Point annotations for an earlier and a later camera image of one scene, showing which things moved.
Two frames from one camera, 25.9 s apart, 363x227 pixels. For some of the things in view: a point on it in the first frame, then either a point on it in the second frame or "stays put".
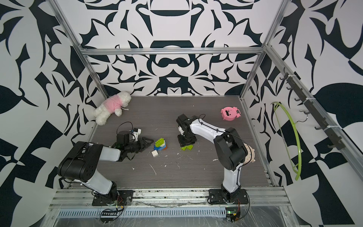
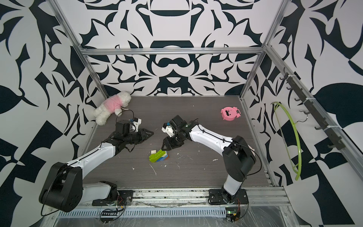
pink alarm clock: (229, 113) stays put
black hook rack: (338, 143) stays put
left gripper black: (145, 144) -> (143, 135)
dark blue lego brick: (159, 148) -> (162, 158)
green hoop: (297, 172) stays put
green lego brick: (159, 142) -> (153, 158)
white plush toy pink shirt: (112, 105) stays put
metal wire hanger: (307, 117) stays put
